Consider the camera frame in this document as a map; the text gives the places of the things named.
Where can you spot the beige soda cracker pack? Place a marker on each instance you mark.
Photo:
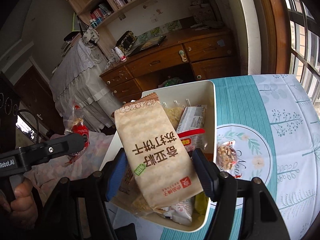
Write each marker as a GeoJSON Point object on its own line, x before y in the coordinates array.
{"type": "Point", "coordinates": [159, 162]}

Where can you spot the white plastic storage bin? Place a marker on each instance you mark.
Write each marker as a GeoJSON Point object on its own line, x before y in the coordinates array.
{"type": "Point", "coordinates": [195, 93]}

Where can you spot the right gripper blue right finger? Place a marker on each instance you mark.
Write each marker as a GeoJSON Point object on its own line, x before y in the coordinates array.
{"type": "Point", "coordinates": [207, 173]}

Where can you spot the white lace-covered furniture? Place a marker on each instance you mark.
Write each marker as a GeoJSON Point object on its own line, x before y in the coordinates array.
{"type": "Point", "coordinates": [77, 81]}

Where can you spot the plastic trash bag under desk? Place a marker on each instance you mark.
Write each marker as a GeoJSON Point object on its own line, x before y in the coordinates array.
{"type": "Point", "coordinates": [171, 82]}

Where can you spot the white red-cap bottle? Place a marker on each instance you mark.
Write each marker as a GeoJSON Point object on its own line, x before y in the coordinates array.
{"type": "Point", "coordinates": [120, 54]}

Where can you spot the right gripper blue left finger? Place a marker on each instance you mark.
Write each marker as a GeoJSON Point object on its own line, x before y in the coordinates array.
{"type": "Point", "coordinates": [118, 170]}

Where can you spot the teal leaf-print tablecloth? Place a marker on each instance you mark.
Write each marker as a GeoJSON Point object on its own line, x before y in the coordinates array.
{"type": "Point", "coordinates": [275, 130]}

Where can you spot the red-lid dried fruit packet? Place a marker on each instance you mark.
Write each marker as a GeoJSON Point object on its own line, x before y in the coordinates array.
{"type": "Point", "coordinates": [193, 139]}

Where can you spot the book on desk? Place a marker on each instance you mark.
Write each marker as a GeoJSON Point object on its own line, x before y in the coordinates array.
{"type": "Point", "coordinates": [151, 43]}

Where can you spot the red and white snack bag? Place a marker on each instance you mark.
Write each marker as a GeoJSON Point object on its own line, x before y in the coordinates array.
{"type": "Point", "coordinates": [193, 117]}

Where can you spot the yellow puffed snack bag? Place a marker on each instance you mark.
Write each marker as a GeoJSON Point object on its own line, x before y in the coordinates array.
{"type": "Point", "coordinates": [141, 207]}

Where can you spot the yellow rice cracker block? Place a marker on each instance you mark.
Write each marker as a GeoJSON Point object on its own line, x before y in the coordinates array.
{"type": "Point", "coordinates": [174, 114]}

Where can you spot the small red-print nut packet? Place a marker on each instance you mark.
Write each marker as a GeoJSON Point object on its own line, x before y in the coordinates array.
{"type": "Point", "coordinates": [226, 157]}

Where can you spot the mixed nuts clear packet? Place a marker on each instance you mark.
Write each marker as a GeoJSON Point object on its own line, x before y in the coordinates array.
{"type": "Point", "coordinates": [73, 120]}

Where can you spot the white crinkled snack bag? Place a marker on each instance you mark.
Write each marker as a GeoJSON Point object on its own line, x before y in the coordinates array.
{"type": "Point", "coordinates": [180, 213]}

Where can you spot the black gold embroidered case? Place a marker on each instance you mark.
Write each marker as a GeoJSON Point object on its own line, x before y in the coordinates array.
{"type": "Point", "coordinates": [126, 41]}

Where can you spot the person's left hand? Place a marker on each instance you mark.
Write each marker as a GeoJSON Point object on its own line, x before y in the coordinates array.
{"type": "Point", "coordinates": [23, 210]}

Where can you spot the clear bag of biscuits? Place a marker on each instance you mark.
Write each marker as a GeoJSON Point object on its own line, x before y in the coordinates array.
{"type": "Point", "coordinates": [127, 184]}

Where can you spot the wooden desk with drawers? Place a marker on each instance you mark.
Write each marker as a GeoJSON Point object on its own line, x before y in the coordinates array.
{"type": "Point", "coordinates": [188, 54]}

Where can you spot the floral fabric pouch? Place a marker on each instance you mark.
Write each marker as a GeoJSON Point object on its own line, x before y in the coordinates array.
{"type": "Point", "coordinates": [90, 37]}

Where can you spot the yellow-green pastry packet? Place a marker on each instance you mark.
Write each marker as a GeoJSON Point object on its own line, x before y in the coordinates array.
{"type": "Point", "coordinates": [201, 203]}

